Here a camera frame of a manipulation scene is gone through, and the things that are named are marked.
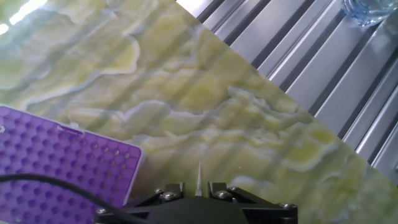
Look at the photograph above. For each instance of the clear water bottle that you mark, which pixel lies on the clear water bottle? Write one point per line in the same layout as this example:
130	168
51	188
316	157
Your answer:
370	11

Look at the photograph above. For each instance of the green marble pattern mat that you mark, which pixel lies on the green marble pattern mat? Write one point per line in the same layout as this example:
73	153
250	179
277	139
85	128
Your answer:
186	93

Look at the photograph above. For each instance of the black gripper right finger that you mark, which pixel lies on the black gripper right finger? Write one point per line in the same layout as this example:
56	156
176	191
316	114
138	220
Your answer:
270	214

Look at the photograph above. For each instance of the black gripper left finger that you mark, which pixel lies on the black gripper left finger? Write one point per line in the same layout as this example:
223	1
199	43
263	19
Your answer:
172	189

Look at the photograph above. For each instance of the small white pipette tip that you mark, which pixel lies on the small white pipette tip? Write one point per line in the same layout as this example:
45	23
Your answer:
199	180
1	128

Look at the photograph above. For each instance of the purple pipette tip rack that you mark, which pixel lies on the purple pipette tip rack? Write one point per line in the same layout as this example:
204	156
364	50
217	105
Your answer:
62	158

